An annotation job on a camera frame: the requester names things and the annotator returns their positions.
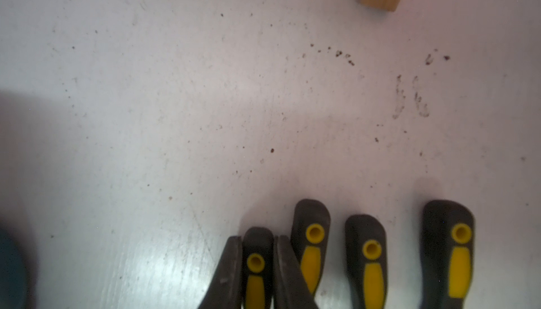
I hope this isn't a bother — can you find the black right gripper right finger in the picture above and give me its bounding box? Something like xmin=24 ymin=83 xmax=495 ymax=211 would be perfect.
xmin=273 ymin=235 xmax=318 ymax=309

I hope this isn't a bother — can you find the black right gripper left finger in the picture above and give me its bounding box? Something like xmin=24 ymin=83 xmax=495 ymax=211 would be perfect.
xmin=199 ymin=236 xmax=243 ymax=309

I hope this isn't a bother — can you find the yellow black file tool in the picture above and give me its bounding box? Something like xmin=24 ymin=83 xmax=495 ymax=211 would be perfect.
xmin=420 ymin=200 xmax=475 ymax=308
xmin=345 ymin=214 xmax=388 ymax=309
xmin=242 ymin=227 xmax=274 ymax=308
xmin=290 ymin=199 xmax=331 ymax=296

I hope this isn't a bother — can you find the teal plastic storage box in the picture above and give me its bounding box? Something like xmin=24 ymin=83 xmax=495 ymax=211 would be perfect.
xmin=1 ymin=227 xmax=31 ymax=309

